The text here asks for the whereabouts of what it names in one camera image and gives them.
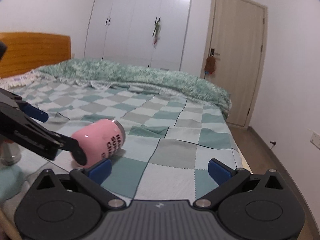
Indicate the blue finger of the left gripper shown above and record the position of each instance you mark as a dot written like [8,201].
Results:
[34,112]
[72,145]

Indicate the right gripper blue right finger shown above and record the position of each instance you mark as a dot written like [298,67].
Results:
[230,182]

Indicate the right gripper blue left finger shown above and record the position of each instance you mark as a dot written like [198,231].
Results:
[89,180]

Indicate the pink steel cup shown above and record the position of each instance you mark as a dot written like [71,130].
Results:
[100,139]

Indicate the tall stainless steel flask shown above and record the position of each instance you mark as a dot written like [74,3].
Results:
[10,153]

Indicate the floral pillow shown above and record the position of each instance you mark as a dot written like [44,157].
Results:
[19,80]

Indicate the orange wooden headboard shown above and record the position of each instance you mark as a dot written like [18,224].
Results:
[27,51]

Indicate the checkered green bed sheet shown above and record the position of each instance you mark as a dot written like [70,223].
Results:
[169,139]

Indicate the green floral quilt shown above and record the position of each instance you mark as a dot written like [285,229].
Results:
[104,73]

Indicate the beige wooden door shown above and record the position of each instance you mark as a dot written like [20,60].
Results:
[236,38]

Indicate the white wardrobe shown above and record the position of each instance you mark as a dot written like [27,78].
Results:
[121,31]

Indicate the green hanging ornament on wardrobe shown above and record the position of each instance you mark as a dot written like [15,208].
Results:
[156,31]

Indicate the white wall socket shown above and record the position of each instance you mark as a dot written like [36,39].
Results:
[315,140]

